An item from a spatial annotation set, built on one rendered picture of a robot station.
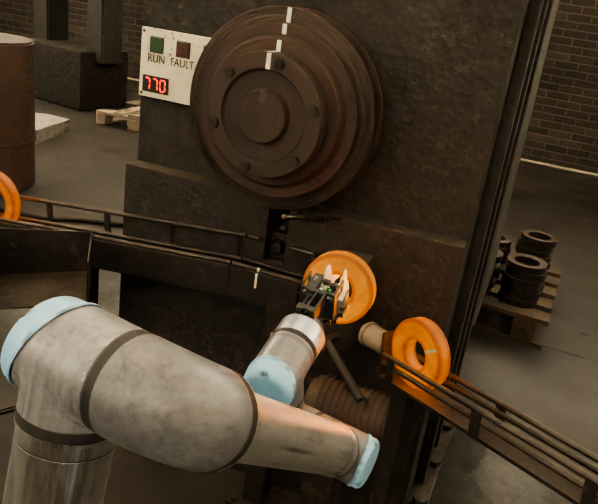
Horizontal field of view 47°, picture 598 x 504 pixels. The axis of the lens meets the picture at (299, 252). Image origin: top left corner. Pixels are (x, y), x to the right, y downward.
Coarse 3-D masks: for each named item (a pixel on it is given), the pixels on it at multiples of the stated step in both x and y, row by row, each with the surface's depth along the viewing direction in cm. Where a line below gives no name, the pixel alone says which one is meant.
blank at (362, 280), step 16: (320, 256) 143; (336, 256) 141; (352, 256) 141; (320, 272) 143; (336, 272) 142; (352, 272) 141; (368, 272) 140; (352, 288) 142; (368, 288) 140; (352, 304) 143; (368, 304) 141; (352, 320) 144
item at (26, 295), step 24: (0, 240) 178; (24, 240) 179; (48, 240) 181; (72, 240) 182; (0, 264) 180; (24, 264) 182; (48, 264) 183; (72, 264) 184; (0, 288) 174; (24, 288) 174; (48, 288) 175; (72, 288) 176
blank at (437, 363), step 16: (416, 320) 145; (400, 336) 150; (416, 336) 145; (432, 336) 141; (400, 352) 150; (432, 352) 141; (448, 352) 141; (400, 368) 151; (416, 368) 147; (432, 368) 142; (448, 368) 142
